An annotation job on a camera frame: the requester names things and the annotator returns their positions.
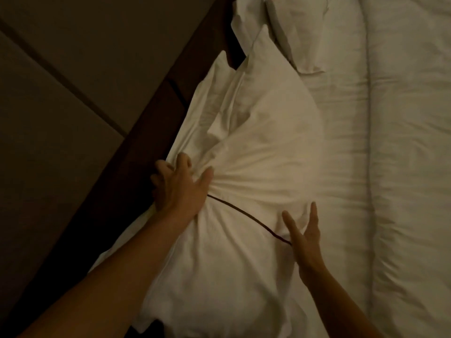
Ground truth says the person's right hand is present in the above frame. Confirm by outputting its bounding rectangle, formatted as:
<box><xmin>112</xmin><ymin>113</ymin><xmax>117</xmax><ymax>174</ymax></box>
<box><xmin>282</xmin><ymin>201</ymin><xmax>327</xmax><ymax>280</ymax></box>

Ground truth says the person's left hand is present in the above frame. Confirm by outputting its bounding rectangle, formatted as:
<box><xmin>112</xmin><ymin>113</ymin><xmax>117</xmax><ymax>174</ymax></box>
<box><xmin>150</xmin><ymin>153</ymin><xmax>215</xmax><ymax>222</ymax></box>

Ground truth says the large white pillow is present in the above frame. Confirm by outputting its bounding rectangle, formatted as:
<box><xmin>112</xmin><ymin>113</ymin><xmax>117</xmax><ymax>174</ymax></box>
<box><xmin>167</xmin><ymin>24</ymin><xmax>325</xmax><ymax>222</ymax></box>

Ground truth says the person's right forearm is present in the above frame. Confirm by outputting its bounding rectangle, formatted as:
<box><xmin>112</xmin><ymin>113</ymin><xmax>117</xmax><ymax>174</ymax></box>
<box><xmin>301</xmin><ymin>265</ymin><xmax>386</xmax><ymax>338</ymax></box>

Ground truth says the person's left forearm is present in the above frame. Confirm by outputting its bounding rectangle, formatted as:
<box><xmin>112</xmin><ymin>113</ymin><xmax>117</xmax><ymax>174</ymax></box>
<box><xmin>19</xmin><ymin>209</ymin><xmax>198</xmax><ymax>338</ymax></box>

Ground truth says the dark wooden headboard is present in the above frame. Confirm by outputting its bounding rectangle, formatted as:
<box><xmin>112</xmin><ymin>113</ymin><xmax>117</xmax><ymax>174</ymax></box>
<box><xmin>0</xmin><ymin>0</ymin><xmax>247</xmax><ymax>338</ymax></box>

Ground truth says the white bed sheet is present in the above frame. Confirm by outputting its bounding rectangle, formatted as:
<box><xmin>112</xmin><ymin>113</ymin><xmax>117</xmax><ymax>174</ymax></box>
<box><xmin>287</xmin><ymin>49</ymin><xmax>376</xmax><ymax>338</ymax></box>

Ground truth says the white pillow with dark piping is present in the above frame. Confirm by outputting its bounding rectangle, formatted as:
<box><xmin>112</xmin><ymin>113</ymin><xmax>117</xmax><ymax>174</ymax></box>
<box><xmin>88</xmin><ymin>193</ymin><xmax>303</xmax><ymax>338</ymax></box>

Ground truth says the white duvet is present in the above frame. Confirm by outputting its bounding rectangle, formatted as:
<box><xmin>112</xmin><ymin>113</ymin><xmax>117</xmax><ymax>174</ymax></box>
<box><xmin>359</xmin><ymin>0</ymin><xmax>451</xmax><ymax>338</ymax></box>

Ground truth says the crumpled white pillowcase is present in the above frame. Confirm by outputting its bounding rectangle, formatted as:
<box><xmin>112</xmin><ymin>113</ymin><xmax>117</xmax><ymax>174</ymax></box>
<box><xmin>230</xmin><ymin>0</ymin><xmax>273</xmax><ymax>67</ymax></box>

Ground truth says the small white pillow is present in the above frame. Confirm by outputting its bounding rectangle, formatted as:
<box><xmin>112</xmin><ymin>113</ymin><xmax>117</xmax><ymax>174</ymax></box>
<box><xmin>265</xmin><ymin>0</ymin><xmax>369</xmax><ymax>75</ymax></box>

